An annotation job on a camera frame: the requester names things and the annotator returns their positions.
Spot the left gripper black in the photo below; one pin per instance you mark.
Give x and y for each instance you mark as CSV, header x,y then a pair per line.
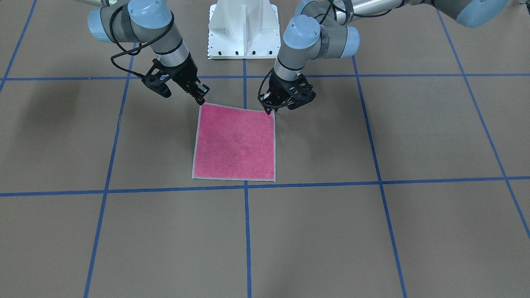
x,y
276,89

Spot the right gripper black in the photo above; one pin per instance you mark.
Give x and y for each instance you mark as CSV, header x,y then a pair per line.
x,y
184,74

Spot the pink and grey towel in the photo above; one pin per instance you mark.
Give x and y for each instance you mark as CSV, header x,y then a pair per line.
x,y
234,144

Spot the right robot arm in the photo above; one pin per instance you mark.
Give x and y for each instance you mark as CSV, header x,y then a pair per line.
x,y
133,25

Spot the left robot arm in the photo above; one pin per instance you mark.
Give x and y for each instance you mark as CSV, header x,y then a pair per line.
x,y
398,37

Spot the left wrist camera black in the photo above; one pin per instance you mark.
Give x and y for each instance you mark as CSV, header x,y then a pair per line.
x,y
300,93

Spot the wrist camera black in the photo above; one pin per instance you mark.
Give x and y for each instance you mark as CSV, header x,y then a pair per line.
x,y
300,93
156,79

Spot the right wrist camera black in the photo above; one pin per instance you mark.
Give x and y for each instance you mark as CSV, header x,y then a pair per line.
x,y
156,79

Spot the white pedestal column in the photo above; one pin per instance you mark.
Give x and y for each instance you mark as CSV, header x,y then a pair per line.
x,y
243,29

